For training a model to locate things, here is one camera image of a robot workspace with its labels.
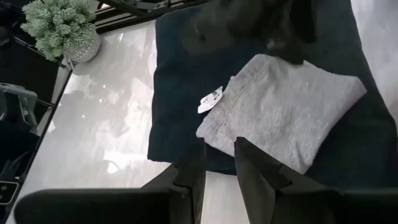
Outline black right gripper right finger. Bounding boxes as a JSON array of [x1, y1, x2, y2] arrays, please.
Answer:
[[234, 136, 398, 224]]

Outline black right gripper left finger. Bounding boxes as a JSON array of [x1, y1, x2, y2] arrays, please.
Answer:
[[14, 138, 206, 224]]

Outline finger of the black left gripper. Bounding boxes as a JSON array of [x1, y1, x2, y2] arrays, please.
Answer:
[[267, 42, 305, 65]]

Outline grey garment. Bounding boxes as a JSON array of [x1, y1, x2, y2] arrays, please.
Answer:
[[195, 53, 368, 175]]

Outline blue denim jeans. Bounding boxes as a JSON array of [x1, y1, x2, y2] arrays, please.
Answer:
[[147, 0, 398, 190]]

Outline black device white rim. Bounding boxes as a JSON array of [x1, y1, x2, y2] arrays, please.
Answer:
[[0, 181, 19, 206]]

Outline green succulent plant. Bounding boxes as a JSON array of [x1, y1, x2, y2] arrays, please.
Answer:
[[20, 0, 101, 65]]

